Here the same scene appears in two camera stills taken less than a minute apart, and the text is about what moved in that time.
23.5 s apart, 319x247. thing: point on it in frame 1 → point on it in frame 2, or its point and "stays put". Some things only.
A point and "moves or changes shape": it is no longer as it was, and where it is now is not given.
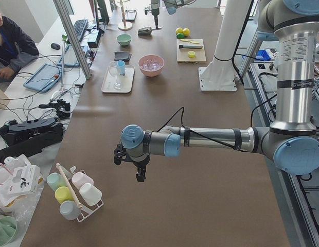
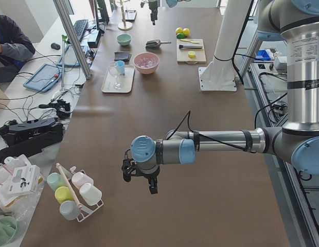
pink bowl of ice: x=151 y=65 moves or changes shape
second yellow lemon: x=178 y=30 stays put
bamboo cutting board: x=191 y=51 stays put
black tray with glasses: x=130 y=15 stays put
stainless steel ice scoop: x=146 y=30 → x=155 y=43
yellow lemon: x=186 y=32 stays put
